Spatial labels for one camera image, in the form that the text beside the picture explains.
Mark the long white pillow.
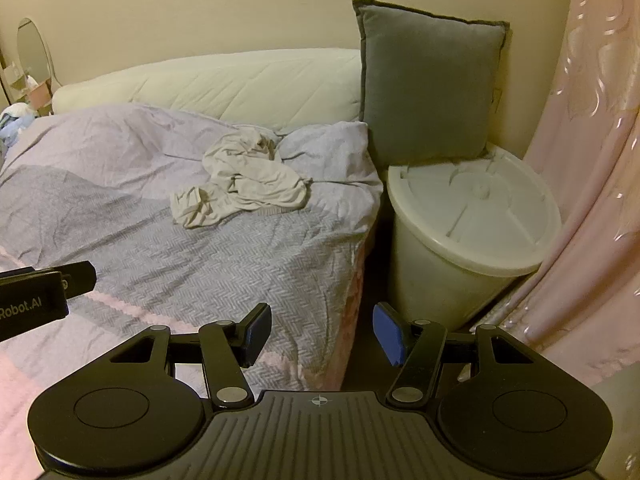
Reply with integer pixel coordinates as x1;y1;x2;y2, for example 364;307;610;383
52;47;368;126

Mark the white lidded bucket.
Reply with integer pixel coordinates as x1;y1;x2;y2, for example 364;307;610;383
385;142;563;333

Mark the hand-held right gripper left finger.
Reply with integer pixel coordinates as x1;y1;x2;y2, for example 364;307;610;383
107;302;273;408

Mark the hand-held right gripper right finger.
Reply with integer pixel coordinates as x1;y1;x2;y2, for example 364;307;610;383
372;302;536;406

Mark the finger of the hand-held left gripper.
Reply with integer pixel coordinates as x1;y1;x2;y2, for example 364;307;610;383
60;261;97;298

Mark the bed with pink-grey cover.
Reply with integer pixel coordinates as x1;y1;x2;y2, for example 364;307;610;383
0;102;383;461

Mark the oval mirror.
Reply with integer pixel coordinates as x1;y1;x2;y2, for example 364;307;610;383
16;17;55;88

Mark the pink curtain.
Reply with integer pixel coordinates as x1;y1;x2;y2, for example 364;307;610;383
470;0;640;388

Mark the cardboard box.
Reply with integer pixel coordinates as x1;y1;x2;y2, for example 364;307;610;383
0;60;31;106

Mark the cream garment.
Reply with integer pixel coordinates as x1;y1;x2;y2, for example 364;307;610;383
170;127;308;231

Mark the pink box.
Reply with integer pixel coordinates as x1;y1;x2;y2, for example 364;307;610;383
29;82;53;111

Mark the grey cushion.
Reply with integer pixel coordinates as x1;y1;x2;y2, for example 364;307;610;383
352;0;511;168

